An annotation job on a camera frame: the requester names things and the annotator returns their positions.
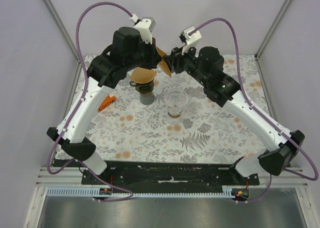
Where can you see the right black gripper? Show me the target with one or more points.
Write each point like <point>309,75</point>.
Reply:
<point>176,56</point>

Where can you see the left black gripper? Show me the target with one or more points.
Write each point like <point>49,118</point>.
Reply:
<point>155,58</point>

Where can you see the brown paper coffee filter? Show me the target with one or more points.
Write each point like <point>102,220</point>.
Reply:
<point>142,75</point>

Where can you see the dark green coffee dripper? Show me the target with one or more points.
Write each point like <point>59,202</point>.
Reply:
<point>143,88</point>

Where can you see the clear glass carafe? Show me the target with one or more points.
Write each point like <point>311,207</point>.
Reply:
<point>175,99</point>

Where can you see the glass cup with brown band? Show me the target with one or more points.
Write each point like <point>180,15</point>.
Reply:
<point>174,116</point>

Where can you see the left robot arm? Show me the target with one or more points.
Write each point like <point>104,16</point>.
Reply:
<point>131,47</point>

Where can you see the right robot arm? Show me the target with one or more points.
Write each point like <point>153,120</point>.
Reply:
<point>206,67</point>

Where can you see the orange coffee filter pack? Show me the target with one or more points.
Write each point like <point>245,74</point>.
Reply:
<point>106,103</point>

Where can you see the floral tablecloth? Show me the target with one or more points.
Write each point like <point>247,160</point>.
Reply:
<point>130,131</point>

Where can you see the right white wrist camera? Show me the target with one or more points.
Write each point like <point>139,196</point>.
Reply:
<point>189,40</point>

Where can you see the right aluminium frame post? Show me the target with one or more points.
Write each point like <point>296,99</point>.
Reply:
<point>274,25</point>

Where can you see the aluminium frame post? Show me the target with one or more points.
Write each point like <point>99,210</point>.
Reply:
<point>274,25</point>
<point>61,27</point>

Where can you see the left aluminium frame post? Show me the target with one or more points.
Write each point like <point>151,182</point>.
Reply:
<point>61,27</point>

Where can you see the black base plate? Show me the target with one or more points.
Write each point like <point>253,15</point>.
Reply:
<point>170,178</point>

